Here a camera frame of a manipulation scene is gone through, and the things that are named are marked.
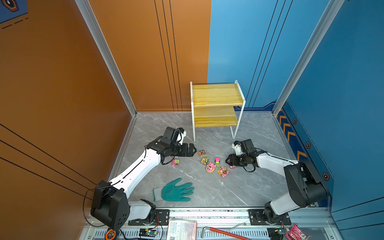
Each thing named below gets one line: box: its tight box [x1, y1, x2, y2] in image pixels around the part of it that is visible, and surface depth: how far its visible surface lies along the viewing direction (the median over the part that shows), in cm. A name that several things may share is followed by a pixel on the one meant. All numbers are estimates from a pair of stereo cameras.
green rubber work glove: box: [153, 177, 195, 202], surface depth 82 cm
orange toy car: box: [198, 150, 207, 157], surface depth 96 cm
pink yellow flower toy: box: [217, 166, 229, 178], surface depth 88 cm
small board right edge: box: [267, 227, 290, 240], surface depth 71 cm
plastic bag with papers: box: [166, 219, 197, 240], surface depth 68 cm
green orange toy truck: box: [201, 157, 210, 165], surface depth 93 cm
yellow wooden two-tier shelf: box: [190, 80, 246, 142], surface depth 88 cm
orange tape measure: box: [105, 229, 116, 240], surface depth 68 cm
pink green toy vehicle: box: [215, 157, 221, 167], surface depth 92 cm
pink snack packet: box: [285, 223, 312, 240], surface depth 69 cm
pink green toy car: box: [172, 159, 180, 166], surface depth 92 cm
